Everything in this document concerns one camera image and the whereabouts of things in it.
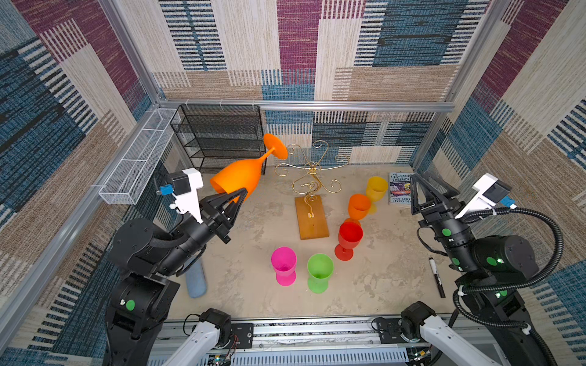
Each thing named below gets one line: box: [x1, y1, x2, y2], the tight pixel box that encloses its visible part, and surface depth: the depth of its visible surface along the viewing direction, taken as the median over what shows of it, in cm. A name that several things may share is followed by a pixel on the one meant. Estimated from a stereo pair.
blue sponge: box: [186, 258, 208, 299], surface depth 84 cm
